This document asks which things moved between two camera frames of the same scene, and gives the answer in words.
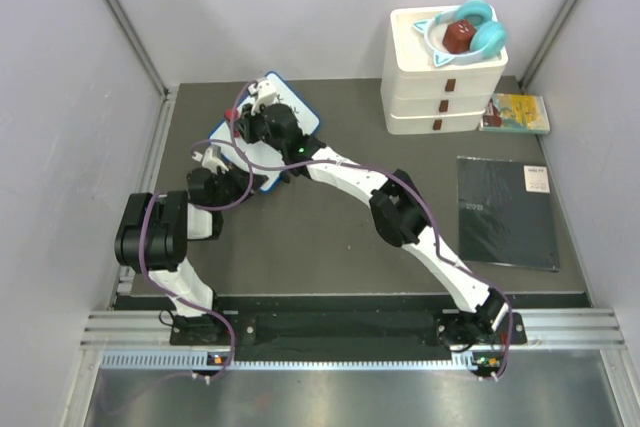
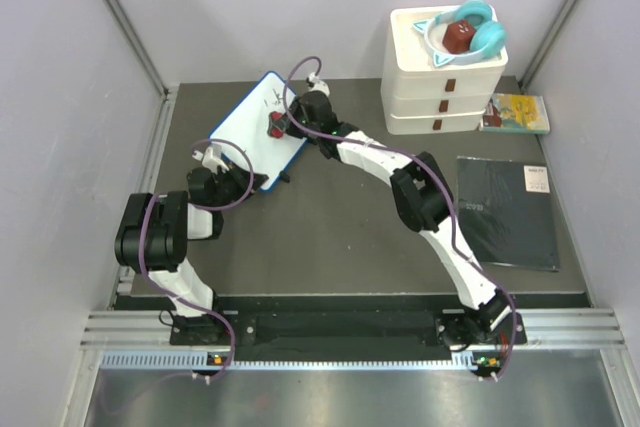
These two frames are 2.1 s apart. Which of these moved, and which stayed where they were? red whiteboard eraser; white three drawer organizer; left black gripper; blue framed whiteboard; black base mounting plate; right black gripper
Moved: red whiteboard eraser; right black gripper
Stayed: left black gripper; blue framed whiteboard; white three drawer organizer; black base mounting plate
